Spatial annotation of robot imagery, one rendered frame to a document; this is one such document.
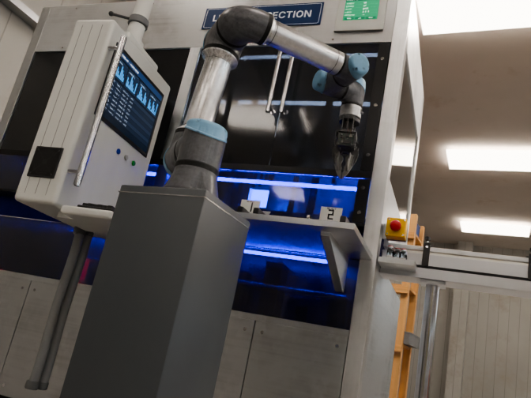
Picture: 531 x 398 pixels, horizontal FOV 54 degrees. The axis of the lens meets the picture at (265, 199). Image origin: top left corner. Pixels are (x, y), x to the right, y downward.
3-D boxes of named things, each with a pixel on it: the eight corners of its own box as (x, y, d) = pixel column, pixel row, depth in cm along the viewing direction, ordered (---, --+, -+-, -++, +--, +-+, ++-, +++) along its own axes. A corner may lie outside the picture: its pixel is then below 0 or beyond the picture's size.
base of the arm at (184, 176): (199, 194, 125) (208, 157, 128) (148, 191, 132) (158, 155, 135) (227, 214, 138) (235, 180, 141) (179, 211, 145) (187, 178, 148)
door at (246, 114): (172, 160, 236) (201, 49, 252) (268, 166, 219) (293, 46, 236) (171, 159, 235) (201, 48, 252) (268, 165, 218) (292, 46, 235)
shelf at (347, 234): (209, 245, 222) (210, 240, 223) (374, 265, 197) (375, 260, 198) (152, 208, 180) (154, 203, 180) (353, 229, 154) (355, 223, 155)
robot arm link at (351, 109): (341, 111, 187) (364, 114, 185) (339, 123, 186) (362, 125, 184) (340, 103, 180) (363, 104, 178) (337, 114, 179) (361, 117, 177)
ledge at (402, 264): (382, 269, 202) (382, 264, 202) (416, 274, 197) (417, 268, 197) (377, 261, 189) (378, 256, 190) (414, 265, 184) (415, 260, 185)
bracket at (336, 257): (335, 291, 190) (340, 257, 194) (344, 292, 189) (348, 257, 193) (314, 272, 160) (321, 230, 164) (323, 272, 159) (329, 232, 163)
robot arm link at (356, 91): (338, 79, 186) (358, 87, 190) (334, 107, 184) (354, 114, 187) (352, 71, 179) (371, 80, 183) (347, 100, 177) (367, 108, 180)
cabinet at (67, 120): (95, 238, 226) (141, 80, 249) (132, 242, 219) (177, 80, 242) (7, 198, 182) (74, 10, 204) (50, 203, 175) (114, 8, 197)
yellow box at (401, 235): (386, 240, 197) (389, 222, 199) (406, 242, 195) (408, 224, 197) (384, 234, 191) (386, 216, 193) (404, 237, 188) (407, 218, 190)
